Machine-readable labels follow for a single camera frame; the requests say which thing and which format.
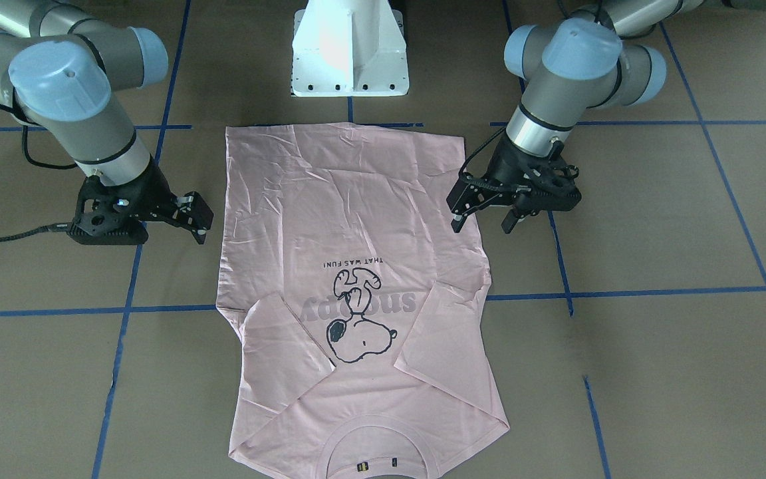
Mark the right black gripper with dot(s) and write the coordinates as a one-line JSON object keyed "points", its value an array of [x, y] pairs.
{"points": [[152, 191]]}

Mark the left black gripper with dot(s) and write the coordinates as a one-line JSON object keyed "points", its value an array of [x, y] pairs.
{"points": [[507, 164]]}

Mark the pink Snoopy t-shirt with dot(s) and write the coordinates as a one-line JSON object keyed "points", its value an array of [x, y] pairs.
{"points": [[357, 307]]}

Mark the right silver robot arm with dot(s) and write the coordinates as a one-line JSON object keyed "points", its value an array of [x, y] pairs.
{"points": [[60, 69]]}

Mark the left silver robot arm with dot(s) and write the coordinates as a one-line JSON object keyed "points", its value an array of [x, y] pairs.
{"points": [[577, 64]]}

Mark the white metal mount base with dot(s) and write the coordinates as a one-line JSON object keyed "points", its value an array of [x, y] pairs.
{"points": [[349, 48]]}

